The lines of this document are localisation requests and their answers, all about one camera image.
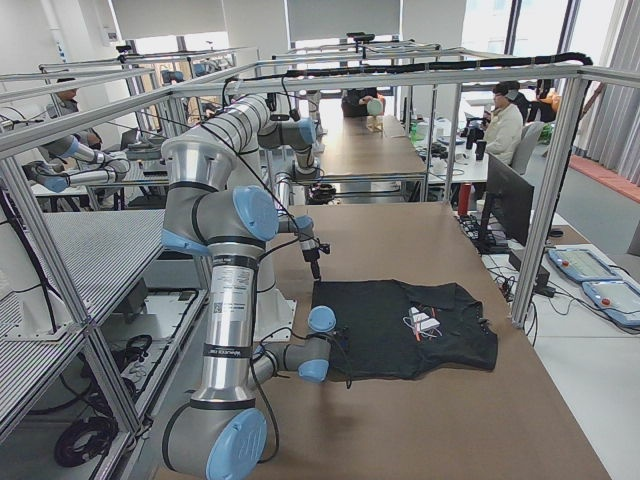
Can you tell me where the black huawei monitor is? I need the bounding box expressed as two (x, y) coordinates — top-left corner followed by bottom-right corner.
(478, 155), (534, 254)

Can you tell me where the teach pendant with red button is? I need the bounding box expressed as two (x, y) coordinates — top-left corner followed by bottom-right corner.
(546, 248), (621, 283)

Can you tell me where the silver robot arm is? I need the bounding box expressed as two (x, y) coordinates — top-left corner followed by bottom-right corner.
(161, 94), (336, 479)
(258, 93), (330, 279)

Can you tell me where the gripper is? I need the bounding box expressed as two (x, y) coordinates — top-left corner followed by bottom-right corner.
(300, 238), (330, 264)
(332, 327), (351, 370)

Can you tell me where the aluminium cage frame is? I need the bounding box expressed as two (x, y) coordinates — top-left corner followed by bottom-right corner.
(0, 47), (596, 451)

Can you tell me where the black graphic t-shirt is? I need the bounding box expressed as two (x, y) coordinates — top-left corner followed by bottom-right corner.
(312, 280), (498, 380)

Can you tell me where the seated person white jacket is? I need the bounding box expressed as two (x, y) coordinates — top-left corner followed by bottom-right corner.
(484, 81), (523, 165)

